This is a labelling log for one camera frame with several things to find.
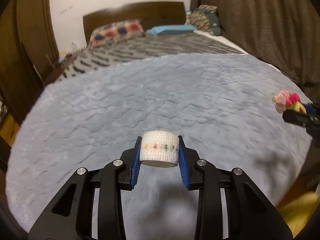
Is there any grey black patterned bedsheet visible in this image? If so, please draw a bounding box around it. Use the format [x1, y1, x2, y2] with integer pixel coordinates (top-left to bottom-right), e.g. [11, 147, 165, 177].
[57, 30, 246, 82]

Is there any grey fluffy blanket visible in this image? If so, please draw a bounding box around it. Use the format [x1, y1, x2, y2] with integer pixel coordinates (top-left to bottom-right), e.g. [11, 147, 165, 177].
[6, 54, 311, 239]

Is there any red blue checkered pillow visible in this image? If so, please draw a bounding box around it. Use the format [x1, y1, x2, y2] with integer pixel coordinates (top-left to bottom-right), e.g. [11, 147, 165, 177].
[88, 19, 145, 48]

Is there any dark wooden wardrobe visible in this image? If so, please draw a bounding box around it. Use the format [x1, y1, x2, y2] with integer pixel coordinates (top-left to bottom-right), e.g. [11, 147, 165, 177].
[1, 0, 59, 124]

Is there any light blue pillow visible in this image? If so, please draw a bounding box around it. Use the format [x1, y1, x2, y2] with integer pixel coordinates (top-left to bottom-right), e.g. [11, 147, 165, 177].
[146, 24, 196, 36]

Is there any dark wooden headboard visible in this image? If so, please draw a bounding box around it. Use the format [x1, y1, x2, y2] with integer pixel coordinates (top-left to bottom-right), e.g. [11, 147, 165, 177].
[82, 1, 186, 43]

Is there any brown curtain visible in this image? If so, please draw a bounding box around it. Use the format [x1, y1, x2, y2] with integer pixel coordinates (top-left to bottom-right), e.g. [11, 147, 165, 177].
[190, 0, 319, 94]

